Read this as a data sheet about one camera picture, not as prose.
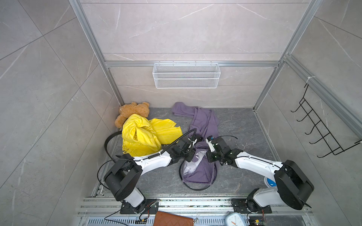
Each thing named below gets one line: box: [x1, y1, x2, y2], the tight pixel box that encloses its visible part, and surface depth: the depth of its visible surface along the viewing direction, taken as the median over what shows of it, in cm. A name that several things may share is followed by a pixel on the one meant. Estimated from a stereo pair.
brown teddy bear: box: [115, 101, 150, 129], surface depth 109 cm
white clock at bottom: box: [224, 212, 247, 226], surface depth 69 cm
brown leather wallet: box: [153, 210, 195, 226], surface depth 69 cm
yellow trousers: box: [121, 113, 183, 157], surface depth 93 cm
